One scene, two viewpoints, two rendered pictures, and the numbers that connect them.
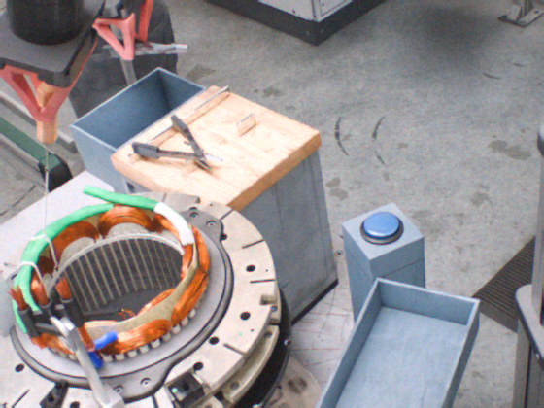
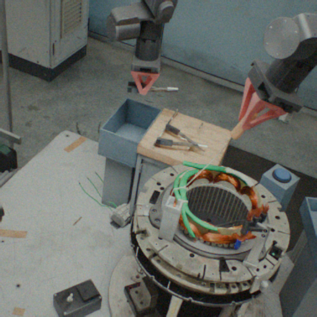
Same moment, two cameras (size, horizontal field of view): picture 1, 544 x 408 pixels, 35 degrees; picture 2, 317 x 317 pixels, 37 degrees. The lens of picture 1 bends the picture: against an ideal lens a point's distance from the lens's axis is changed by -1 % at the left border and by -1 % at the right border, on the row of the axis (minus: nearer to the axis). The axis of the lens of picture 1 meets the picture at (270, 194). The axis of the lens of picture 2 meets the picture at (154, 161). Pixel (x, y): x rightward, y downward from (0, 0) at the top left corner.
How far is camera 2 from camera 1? 0.72 m
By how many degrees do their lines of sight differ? 28
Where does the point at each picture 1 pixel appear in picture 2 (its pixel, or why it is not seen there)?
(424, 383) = not seen: outside the picture
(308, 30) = (45, 73)
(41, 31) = (293, 87)
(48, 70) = (299, 106)
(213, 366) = (281, 241)
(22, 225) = (15, 188)
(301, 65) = (44, 93)
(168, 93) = (128, 111)
